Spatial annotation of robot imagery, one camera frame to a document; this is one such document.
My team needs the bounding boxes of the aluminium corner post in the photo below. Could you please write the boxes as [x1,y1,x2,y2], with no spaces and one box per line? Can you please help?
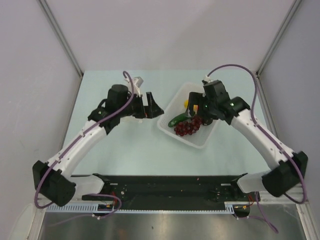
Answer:
[255,0,304,77]
[36,0,84,78]

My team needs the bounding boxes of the white perforated plastic basket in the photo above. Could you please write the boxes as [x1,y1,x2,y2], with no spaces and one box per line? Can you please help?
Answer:
[156,81,219,150]

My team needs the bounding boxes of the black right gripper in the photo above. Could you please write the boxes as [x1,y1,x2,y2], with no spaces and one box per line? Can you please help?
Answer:
[185,91,219,120]

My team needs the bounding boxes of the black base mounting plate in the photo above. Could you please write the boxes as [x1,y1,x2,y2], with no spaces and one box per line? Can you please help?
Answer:
[93,173,255,202]

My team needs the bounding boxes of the aluminium left corner post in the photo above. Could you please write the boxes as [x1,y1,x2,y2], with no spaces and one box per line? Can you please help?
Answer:
[36,0,84,78]

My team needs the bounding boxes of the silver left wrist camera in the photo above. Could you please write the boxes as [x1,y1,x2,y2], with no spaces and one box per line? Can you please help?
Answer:
[124,76,144,97]

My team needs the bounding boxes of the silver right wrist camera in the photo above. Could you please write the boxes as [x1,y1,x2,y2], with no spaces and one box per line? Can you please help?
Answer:
[201,75,214,86]

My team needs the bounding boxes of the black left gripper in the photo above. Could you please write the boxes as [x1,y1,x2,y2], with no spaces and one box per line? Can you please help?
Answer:
[117,92,163,119]

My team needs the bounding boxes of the aluminium front frame rail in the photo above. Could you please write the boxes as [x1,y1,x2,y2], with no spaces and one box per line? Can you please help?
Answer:
[34,182,309,208]

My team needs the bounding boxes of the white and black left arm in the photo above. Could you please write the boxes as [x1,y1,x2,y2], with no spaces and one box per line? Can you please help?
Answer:
[32,84,164,207]

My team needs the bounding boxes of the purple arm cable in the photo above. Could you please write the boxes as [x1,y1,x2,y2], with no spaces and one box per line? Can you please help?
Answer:
[206,63,307,234]
[33,70,136,222]

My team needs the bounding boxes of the clear zip top bag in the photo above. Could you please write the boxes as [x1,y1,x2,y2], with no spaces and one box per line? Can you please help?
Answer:
[120,116,143,124]

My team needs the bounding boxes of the dark round fake fruit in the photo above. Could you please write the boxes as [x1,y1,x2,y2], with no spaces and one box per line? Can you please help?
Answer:
[202,118,213,126]

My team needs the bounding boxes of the green fake vegetable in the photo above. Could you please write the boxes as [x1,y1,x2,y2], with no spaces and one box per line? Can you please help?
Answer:
[167,113,191,128]

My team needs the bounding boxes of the dark purple fake grapes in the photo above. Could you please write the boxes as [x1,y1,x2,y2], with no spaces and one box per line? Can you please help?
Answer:
[173,115,203,137]

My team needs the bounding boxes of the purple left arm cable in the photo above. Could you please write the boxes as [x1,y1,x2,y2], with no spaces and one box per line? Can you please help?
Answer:
[33,70,136,222]

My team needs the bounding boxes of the aluminium right corner post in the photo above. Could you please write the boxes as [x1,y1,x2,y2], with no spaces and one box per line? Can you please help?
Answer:
[255,0,304,77]

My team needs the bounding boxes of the white slotted cable duct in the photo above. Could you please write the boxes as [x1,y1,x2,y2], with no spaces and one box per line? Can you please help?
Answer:
[46,201,235,215]

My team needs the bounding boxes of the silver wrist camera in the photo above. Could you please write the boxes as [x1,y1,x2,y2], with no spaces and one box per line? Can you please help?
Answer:
[124,76,144,97]
[201,75,214,86]

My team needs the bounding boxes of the yellow fake fruit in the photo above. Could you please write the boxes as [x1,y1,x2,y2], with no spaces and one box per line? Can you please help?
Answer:
[183,100,189,109]

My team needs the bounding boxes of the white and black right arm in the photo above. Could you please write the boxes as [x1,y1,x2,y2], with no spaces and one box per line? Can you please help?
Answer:
[186,80,308,201]

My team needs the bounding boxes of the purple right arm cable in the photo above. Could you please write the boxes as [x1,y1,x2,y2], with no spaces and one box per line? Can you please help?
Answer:
[206,63,307,234]

